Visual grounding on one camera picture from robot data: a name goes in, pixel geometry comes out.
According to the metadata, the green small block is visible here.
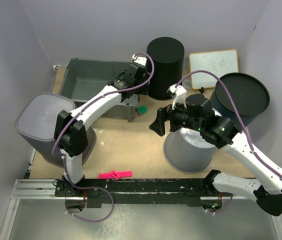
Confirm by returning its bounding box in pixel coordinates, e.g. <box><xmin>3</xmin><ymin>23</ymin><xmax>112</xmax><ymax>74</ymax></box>
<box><xmin>136</xmin><ymin>105</ymin><xmax>147</xmax><ymax>116</ymax></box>

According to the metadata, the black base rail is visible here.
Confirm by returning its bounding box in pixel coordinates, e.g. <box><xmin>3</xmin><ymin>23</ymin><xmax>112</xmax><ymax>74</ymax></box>
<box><xmin>52</xmin><ymin>178</ymin><xmax>231</xmax><ymax>209</ymax></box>

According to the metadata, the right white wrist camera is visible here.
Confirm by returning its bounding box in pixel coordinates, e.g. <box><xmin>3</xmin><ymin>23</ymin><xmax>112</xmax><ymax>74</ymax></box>
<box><xmin>167</xmin><ymin>84</ymin><xmax>187</xmax><ymax>110</ymax></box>

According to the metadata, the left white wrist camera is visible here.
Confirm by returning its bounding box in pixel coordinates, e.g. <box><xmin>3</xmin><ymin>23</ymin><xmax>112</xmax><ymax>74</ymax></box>
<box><xmin>131</xmin><ymin>54</ymin><xmax>148</xmax><ymax>67</ymax></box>

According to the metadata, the grey plastic crate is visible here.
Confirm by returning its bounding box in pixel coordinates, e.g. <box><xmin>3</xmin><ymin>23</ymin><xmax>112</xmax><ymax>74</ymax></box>
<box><xmin>59</xmin><ymin>58</ymin><xmax>139</xmax><ymax>122</ymax></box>

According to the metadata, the dark blue round bin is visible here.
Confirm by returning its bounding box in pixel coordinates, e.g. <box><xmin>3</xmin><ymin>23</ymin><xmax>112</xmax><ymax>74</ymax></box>
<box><xmin>210</xmin><ymin>72</ymin><xmax>270</xmax><ymax>132</ymax></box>

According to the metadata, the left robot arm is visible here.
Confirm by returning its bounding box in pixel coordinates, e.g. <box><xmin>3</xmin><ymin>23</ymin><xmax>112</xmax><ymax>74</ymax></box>
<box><xmin>51</xmin><ymin>60</ymin><xmax>150</xmax><ymax>196</ymax></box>

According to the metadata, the black round bin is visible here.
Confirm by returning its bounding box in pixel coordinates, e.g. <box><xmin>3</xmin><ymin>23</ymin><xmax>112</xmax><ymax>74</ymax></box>
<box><xmin>146</xmin><ymin>37</ymin><xmax>185</xmax><ymax>101</ymax></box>

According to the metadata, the small whiteboard on stand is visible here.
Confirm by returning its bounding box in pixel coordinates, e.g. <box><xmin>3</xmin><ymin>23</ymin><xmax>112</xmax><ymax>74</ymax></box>
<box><xmin>189</xmin><ymin>49</ymin><xmax>239</xmax><ymax>90</ymax></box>

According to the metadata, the light grey round bin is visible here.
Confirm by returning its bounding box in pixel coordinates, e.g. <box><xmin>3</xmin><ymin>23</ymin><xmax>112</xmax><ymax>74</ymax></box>
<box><xmin>163</xmin><ymin>127</ymin><xmax>218</xmax><ymax>174</ymax></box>

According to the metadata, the pink plastic clip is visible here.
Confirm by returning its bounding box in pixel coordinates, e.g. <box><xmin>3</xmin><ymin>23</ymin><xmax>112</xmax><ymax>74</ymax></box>
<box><xmin>98</xmin><ymin>170</ymin><xmax>133</xmax><ymax>180</ymax></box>

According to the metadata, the grey ribbed square bin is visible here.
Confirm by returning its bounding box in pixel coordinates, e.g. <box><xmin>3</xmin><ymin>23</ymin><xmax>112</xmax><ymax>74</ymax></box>
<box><xmin>15</xmin><ymin>93</ymin><xmax>96</xmax><ymax>182</ymax></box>

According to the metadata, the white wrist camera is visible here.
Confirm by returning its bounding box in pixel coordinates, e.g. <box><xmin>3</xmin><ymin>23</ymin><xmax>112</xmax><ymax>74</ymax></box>
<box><xmin>167</xmin><ymin>84</ymin><xmax>187</xmax><ymax>110</ymax></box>
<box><xmin>131</xmin><ymin>54</ymin><xmax>148</xmax><ymax>67</ymax></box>

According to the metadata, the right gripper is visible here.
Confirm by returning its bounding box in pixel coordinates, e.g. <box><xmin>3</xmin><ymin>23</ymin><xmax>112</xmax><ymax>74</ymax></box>
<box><xmin>149</xmin><ymin>96</ymin><xmax>203</xmax><ymax>136</ymax></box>

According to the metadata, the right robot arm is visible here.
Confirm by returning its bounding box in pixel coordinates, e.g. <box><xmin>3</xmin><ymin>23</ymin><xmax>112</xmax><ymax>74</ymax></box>
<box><xmin>149</xmin><ymin>94</ymin><xmax>282</xmax><ymax>217</ymax></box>

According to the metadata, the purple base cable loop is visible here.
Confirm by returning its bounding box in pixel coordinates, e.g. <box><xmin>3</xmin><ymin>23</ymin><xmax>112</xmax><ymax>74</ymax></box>
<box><xmin>64</xmin><ymin>187</ymin><xmax>116</xmax><ymax>224</ymax></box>

